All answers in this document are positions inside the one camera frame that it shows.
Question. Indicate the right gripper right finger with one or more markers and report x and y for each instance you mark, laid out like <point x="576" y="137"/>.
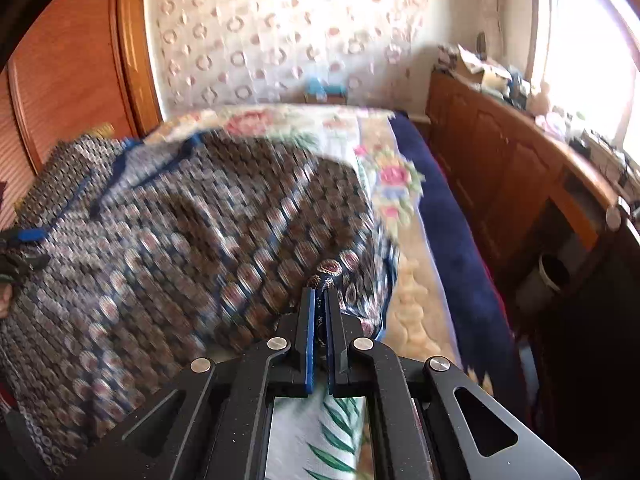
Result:
<point x="347" y="366"/>

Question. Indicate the wooden louvered wardrobe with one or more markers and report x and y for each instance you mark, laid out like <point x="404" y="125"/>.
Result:
<point x="83" y="65"/>

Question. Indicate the open cardboard box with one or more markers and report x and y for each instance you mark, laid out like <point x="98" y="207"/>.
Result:
<point x="488" y="74"/>

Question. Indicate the person's left hand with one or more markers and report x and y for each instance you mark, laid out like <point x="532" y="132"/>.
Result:
<point x="6" y="295"/>

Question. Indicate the navy blue blanket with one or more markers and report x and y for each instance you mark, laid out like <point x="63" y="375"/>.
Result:
<point x="484" y="339"/>

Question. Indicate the wooden sideboard cabinet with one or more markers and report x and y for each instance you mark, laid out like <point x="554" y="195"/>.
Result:
<point x="545" y="220"/>

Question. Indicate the blue tissue box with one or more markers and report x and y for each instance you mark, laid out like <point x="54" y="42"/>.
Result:
<point x="317" y="91"/>

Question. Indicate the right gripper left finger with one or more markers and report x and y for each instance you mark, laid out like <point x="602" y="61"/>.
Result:
<point x="294" y="370"/>

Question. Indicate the white side curtain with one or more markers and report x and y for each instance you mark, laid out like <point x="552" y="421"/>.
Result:
<point x="494" y="28"/>

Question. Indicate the circle patterned sheer curtain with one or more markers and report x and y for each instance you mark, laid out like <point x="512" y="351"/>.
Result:
<point x="214" y="52"/>

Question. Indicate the floral bed quilt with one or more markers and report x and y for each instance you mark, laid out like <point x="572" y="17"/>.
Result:
<point x="418" y="321"/>

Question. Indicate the palm leaf bed sheet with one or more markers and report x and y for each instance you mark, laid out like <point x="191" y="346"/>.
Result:
<point x="319" y="437"/>

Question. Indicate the pink bottle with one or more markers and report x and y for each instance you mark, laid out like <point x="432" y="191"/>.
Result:
<point x="538" y="104"/>

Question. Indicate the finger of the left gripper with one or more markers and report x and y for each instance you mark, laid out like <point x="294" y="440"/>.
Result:
<point x="17" y="236"/>

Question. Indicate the navy patterned silk garment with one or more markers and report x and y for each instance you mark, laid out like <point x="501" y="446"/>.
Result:
<point x="162" y="252"/>

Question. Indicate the window with wooden frame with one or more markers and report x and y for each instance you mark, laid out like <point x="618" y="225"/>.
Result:
<point x="592" y="68"/>

